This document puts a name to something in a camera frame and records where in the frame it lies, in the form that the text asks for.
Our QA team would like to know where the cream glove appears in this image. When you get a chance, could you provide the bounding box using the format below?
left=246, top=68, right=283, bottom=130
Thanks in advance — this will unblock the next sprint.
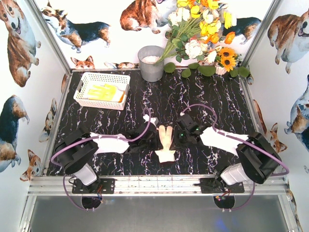
left=158, top=125, right=173, bottom=151
left=155, top=149, right=176, bottom=163

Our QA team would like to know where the grey metal bucket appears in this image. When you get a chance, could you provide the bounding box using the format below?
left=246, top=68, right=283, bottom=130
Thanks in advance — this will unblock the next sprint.
left=138, top=45, right=164, bottom=82

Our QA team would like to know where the artificial flower bouquet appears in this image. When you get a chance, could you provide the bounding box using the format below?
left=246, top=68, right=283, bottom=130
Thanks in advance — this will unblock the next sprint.
left=158, top=0, right=237, bottom=63

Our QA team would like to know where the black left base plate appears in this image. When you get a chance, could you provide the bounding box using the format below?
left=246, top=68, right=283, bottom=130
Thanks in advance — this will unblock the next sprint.
left=72, top=178, right=115, bottom=194

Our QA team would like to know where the sunflower pot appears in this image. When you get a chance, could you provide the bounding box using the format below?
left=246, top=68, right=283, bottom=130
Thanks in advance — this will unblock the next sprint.
left=214, top=46, right=242, bottom=75

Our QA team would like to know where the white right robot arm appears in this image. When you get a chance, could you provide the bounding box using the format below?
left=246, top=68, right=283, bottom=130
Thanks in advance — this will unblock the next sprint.
left=174, top=114, right=282, bottom=186

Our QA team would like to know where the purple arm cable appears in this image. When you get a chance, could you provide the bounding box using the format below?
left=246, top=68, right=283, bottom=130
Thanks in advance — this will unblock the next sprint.
left=50, top=107, right=152, bottom=212
left=180, top=103, right=290, bottom=210

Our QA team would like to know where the white perforated storage basket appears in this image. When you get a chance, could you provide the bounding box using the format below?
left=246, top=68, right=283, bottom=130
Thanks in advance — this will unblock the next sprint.
left=73, top=72, right=130, bottom=110

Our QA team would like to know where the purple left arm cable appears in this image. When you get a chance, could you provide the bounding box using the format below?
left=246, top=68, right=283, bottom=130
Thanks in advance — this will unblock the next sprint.
left=50, top=107, right=152, bottom=212

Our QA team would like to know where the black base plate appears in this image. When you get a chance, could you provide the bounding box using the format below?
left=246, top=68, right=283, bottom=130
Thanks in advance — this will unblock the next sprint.
left=199, top=178, right=245, bottom=193
left=72, top=178, right=115, bottom=194

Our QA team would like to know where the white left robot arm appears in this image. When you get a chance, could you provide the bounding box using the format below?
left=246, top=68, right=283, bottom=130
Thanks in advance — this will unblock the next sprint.
left=51, top=116, right=158, bottom=192

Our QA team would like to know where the white glove orange cuff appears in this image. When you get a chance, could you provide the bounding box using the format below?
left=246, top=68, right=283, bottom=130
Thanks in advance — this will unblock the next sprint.
left=87, top=84, right=125, bottom=102

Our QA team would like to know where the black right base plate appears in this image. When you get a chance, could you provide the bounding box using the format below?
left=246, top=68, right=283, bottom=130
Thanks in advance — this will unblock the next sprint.
left=199, top=178, right=245, bottom=193

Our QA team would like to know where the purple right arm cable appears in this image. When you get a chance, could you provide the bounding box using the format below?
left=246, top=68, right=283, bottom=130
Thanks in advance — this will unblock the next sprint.
left=180, top=103, right=290, bottom=210

